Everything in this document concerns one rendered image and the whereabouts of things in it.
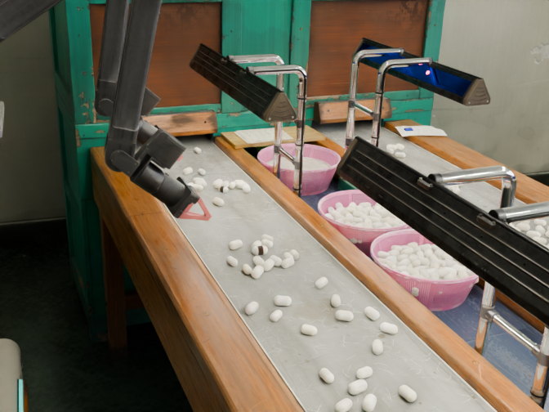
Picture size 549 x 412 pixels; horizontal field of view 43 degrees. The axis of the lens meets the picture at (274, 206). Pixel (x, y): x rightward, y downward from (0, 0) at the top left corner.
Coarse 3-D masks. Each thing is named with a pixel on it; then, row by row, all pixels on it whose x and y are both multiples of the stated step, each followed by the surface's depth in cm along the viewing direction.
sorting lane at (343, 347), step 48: (240, 192) 203; (192, 240) 172; (288, 240) 174; (240, 288) 152; (288, 288) 153; (336, 288) 153; (288, 336) 135; (336, 336) 136; (384, 336) 137; (288, 384) 122; (336, 384) 122; (384, 384) 123; (432, 384) 123
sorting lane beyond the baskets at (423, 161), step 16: (368, 128) 267; (384, 128) 267; (384, 144) 250; (400, 160) 234; (416, 160) 234; (432, 160) 235; (464, 192) 209; (480, 192) 209; (496, 192) 210; (496, 208) 198; (512, 224) 189
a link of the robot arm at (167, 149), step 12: (156, 132) 147; (144, 144) 148; (156, 144) 145; (168, 144) 145; (180, 144) 146; (120, 156) 142; (156, 156) 145; (168, 156) 145; (180, 156) 148; (120, 168) 143; (132, 168) 143; (168, 168) 147
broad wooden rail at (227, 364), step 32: (96, 160) 217; (96, 192) 225; (128, 192) 193; (128, 224) 178; (160, 224) 175; (128, 256) 184; (160, 256) 159; (192, 256) 160; (160, 288) 151; (192, 288) 146; (160, 320) 156; (192, 320) 135; (224, 320) 135; (192, 352) 132; (224, 352) 125; (256, 352) 126; (192, 384) 135; (224, 384) 117; (256, 384) 117
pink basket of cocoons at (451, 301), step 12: (384, 240) 172; (396, 240) 175; (408, 240) 176; (420, 240) 176; (372, 252) 163; (396, 276) 156; (408, 276) 153; (408, 288) 156; (420, 288) 154; (432, 288) 154; (444, 288) 154; (456, 288) 154; (468, 288) 158; (420, 300) 157; (432, 300) 156; (444, 300) 156; (456, 300) 158
